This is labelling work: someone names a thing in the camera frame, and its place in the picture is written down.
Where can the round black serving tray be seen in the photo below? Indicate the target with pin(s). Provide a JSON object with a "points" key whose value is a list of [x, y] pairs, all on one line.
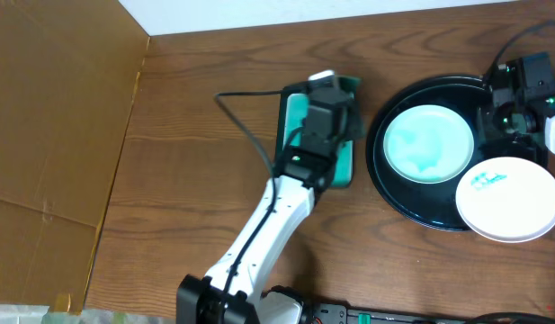
{"points": [[432, 205]]}

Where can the white plate with green stain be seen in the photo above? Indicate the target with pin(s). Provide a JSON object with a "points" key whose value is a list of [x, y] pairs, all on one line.
{"points": [[507, 199]]}

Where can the mint green plate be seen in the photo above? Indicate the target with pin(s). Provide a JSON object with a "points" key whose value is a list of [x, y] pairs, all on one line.
{"points": [[428, 144]]}

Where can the brown cardboard panel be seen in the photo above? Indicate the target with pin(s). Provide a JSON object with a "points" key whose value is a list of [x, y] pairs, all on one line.
{"points": [[68, 74]]}

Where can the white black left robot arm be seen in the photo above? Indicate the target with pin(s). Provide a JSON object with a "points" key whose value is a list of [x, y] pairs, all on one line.
{"points": [[232, 291]]}

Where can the green yellow scrub sponge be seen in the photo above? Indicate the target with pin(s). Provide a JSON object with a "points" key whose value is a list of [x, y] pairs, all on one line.
{"points": [[330, 79]]}

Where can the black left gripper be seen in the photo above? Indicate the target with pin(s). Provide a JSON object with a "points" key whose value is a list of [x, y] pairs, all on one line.
{"points": [[353, 119]]}

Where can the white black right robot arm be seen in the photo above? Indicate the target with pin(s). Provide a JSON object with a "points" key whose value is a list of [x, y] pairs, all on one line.
{"points": [[547, 112]]}

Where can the black rectangular soap tray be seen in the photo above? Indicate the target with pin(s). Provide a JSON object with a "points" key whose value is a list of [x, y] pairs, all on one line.
{"points": [[294, 105]]}

